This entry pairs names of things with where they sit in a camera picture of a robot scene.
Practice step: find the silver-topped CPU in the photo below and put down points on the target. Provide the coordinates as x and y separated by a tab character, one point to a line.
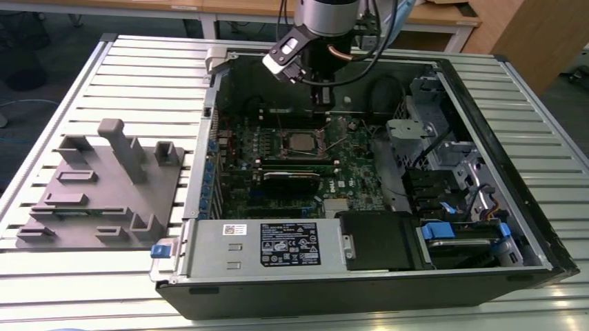
305	142

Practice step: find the CPU socket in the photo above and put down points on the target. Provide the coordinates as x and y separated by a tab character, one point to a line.
284	148

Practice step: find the black RAM slot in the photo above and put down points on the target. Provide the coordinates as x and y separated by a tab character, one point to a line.
300	161
300	169

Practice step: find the copper coloured tube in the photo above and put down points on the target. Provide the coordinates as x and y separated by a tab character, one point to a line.
341	55

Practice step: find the perforated metal drive cage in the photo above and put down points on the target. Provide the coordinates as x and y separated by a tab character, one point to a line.
408	132

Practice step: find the green motherboard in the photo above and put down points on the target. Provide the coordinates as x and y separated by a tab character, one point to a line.
358	172

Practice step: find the black graphics card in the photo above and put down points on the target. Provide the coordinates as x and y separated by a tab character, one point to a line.
290	184

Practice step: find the silver chipset heatsink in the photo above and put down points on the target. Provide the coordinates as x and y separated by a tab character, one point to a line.
336	207

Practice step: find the silver metal disk bay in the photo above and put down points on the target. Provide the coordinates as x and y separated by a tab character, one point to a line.
469	162

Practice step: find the black plastic disk bay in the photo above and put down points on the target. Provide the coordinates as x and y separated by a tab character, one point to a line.
428	193

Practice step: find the wooden cabinet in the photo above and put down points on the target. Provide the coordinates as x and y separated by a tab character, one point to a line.
543	34

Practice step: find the black fan shroud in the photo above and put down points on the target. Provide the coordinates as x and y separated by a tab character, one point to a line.
382	241

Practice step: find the hard disk in blue carrier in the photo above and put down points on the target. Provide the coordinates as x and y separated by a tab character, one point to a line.
437	230

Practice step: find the silver power supply unit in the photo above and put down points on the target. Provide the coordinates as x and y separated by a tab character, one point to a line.
217	248

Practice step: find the grey parts rack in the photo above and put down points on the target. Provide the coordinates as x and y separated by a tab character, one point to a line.
110	193

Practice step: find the blue case latch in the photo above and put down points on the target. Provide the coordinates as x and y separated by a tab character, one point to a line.
159	251

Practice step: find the black PC case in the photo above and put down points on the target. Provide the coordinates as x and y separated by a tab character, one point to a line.
322	296

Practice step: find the green RAM stick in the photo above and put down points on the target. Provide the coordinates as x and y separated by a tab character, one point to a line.
78	212

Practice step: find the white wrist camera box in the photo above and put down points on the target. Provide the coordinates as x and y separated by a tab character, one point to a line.
276	63

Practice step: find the wooden desk white frame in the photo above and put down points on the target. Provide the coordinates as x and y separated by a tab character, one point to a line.
447	20
93	4

